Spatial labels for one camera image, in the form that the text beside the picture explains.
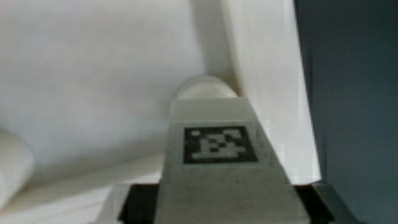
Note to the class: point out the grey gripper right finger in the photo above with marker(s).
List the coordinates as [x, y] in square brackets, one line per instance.
[324, 204]

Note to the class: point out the white square table top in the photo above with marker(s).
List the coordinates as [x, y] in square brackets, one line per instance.
[97, 57]

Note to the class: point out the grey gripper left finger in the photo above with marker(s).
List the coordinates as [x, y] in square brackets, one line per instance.
[131, 204]

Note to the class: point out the white table leg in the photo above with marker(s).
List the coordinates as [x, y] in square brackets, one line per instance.
[225, 185]

